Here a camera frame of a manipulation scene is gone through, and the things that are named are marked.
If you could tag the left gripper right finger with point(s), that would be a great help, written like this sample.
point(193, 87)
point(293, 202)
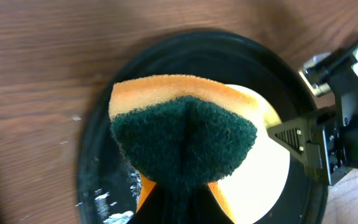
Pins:
point(205, 208)

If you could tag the green and yellow sponge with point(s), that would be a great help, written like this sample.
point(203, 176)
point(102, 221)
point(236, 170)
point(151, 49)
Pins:
point(182, 132)

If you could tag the yellow plate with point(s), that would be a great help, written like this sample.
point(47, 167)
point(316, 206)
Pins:
point(256, 185)

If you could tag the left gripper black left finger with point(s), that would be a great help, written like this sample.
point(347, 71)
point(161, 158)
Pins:
point(152, 206)

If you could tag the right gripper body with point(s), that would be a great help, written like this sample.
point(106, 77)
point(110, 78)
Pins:
point(324, 159)

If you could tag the black round tray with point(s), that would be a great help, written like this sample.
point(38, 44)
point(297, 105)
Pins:
point(108, 187)

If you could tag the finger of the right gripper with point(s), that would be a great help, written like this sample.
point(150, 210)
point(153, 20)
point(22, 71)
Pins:
point(292, 135)

